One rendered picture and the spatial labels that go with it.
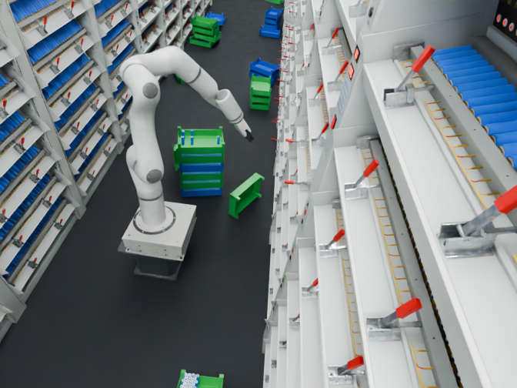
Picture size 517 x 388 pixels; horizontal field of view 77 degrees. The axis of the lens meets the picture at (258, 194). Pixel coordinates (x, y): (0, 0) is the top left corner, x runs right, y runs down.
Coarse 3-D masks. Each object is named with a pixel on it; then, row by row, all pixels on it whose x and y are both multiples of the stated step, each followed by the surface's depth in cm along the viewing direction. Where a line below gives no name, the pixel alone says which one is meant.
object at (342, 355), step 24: (312, 192) 86; (336, 192) 85; (336, 216) 85; (336, 240) 73; (336, 264) 75; (336, 288) 71; (336, 312) 67; (336, 336) 64; (336, 360) 60; (360, 360) 52; (336, 384) 58; (360, 384) 57
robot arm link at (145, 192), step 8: (128, 152) 148; (128, 160) 148; (128, 168) 153; (136, 176) 154; (136, 184) 154; (144, 184) 154; (152, 184) 155; (160, 184) 158; (144, 192) 154; (152, 192) 154; (160, 192) 158; (144, 200) 157; (152, 200) 157
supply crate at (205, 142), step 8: (200, 136) 227; (208, 136) 229; (216, 136) 230; (200, 144) 221; (208, 144) 222; (216, 144) 223; (224, 144) 212; (184, 152) 212; (192, 152) 213; (200, 152) 214; (208, 152) 215; (216, 152) 216; (224, 152) 217
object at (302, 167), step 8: (296, 120) 151; (304, 120) 150; (304, 128) 151; (304, 136) 146; (304, 152) 138; (304, 160) 134; (304, 168) 130; (304, 176) 127; (304, 192) 121; (304, 200) 118
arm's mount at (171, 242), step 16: (176, 208) 181; (192, 208) 182; (176, 224) 172; (192, 224) 183; (128, 240) 162; (144, 240) 162; (160, 240) 163; (176, 240) 164; (160, 256) 169; (176, 256) 168
